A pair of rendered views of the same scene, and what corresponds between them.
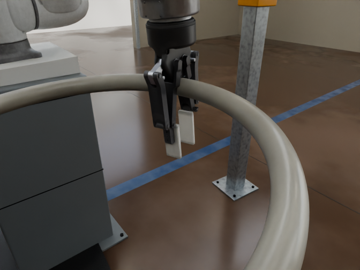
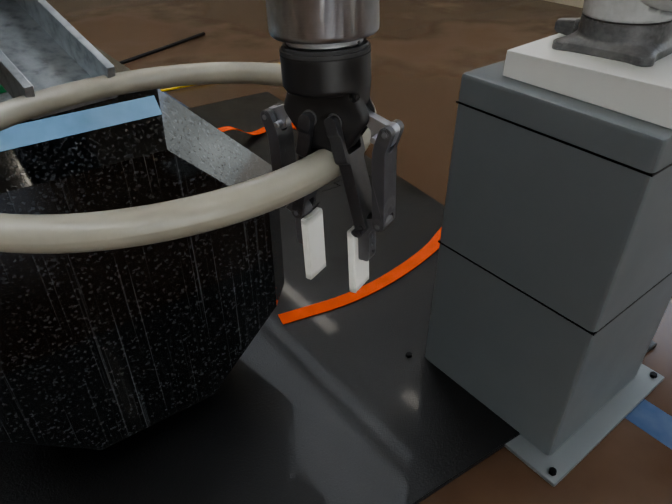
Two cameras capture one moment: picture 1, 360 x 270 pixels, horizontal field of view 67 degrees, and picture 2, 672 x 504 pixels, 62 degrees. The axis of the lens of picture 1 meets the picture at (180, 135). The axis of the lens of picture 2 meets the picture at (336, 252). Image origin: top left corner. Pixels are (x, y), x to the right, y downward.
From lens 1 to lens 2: 65 cm
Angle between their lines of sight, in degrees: 74
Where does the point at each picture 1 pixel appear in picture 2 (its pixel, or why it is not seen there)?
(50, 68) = (619, 91)
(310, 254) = not seen: outside the picture
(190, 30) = (295, 69)
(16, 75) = (562, 79)
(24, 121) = (521, 153)
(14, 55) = (602, 46)
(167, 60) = (289, 103)
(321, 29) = not seen: outside the picture
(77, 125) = (592, 218)
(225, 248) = not seen: outside the picture
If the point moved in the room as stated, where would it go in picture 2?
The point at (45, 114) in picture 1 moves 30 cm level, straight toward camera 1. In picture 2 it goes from (553, 163) to (413, 204)
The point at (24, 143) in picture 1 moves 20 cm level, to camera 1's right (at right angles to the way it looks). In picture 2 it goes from (507, 185) to (536, 244)
